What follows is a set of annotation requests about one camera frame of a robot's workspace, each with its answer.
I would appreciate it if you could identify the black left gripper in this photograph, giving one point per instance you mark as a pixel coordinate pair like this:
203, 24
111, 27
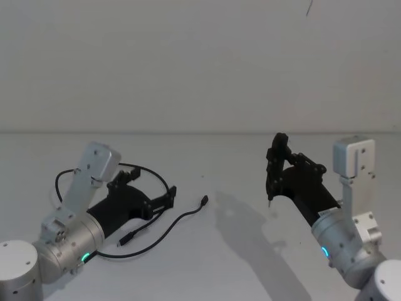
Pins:
125, 203

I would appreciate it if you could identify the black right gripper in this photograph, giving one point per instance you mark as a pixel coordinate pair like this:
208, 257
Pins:
308, 191

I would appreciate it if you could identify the thin silver-tipped black pin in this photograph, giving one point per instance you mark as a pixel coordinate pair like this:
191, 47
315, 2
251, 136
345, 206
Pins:
269, 203

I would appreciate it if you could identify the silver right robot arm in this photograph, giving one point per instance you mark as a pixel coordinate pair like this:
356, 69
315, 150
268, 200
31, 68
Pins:
338, 244

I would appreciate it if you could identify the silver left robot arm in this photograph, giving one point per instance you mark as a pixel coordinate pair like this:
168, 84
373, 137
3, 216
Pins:
75, 235

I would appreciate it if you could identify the white table cloth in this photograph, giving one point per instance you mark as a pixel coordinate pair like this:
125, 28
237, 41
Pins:
200, 276

